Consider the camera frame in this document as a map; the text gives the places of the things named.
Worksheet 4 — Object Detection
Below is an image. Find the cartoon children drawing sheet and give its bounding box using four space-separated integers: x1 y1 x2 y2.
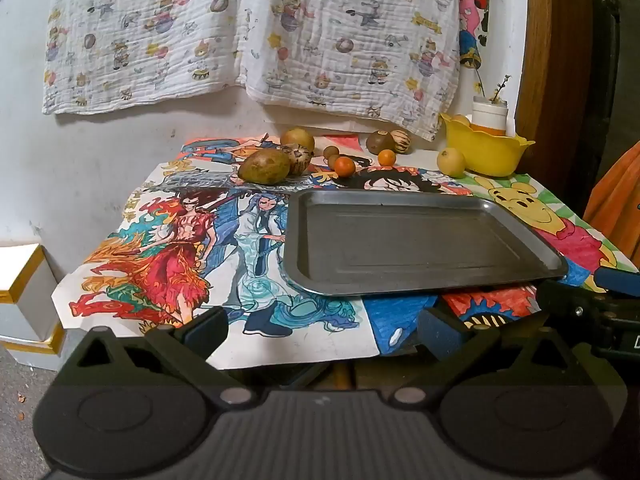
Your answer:
181 132 362 167

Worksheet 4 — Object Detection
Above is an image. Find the wall poster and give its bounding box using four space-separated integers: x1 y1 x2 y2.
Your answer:
459 0 488 70

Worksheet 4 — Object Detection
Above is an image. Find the orange cloth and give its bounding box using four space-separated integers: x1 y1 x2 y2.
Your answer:
582 140 640 276

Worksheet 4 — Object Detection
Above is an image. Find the fantasy figures drawing sheet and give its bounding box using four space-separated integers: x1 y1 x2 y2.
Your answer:
52 160 381 372

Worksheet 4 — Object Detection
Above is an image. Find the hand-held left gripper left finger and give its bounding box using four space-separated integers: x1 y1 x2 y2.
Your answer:
60 306 253 408

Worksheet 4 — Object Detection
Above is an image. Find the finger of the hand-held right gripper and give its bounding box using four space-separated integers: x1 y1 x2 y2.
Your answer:
537 280 608 332
595 267 640 295

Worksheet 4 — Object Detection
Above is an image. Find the round yellow brown fruit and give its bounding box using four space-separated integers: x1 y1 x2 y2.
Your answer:
279 127 316 153

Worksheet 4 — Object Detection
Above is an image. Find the pale yellow round fruit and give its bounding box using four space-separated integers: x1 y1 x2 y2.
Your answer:
437 147 467 178

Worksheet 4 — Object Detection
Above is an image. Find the thin dry twig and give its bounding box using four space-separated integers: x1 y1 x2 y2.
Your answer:
472 67 513 106

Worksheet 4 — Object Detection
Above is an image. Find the metal tray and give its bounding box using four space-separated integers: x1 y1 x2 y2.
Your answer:
282 189 569 297

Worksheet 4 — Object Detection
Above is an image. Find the wooden door frame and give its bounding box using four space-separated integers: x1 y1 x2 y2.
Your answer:
515 0 596 201

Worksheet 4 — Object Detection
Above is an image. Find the white jar with orange band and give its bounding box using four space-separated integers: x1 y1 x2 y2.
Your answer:
471 96 509 136

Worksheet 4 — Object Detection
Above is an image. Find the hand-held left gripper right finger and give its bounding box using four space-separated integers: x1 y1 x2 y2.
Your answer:
394 307 603 408

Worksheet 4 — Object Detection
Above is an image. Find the yellow bear drawing sheet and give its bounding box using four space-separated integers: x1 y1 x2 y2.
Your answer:
465 172 626 292

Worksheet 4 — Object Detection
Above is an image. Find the yellow plastic bowl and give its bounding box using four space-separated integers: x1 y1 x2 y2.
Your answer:
439 112 536 177

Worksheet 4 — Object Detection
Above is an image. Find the printed blanket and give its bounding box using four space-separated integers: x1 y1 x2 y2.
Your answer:
41 0 469 142

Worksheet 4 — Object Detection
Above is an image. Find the brown kiwi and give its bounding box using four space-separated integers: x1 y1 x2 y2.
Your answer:
366 130 393 155

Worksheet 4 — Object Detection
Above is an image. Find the blue and orange drawing sheet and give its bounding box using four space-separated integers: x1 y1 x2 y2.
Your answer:
364 287 546 357

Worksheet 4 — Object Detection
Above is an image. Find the green brown mango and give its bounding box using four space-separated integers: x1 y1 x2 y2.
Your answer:
236 147 292 185

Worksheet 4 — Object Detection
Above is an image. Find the white box with gold trim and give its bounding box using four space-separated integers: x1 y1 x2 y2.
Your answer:
0 242 67 372

